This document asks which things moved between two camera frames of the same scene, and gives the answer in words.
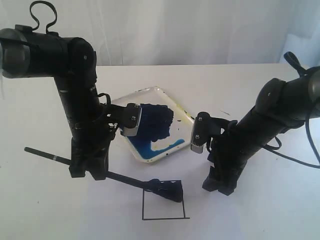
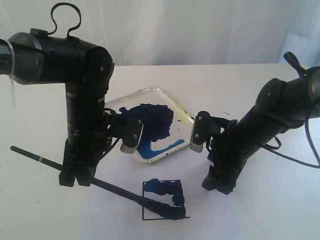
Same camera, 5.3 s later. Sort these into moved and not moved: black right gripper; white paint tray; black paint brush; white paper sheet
Moved: black paint brush
Not moved: black right gripper; white paper sheet; white paint tray
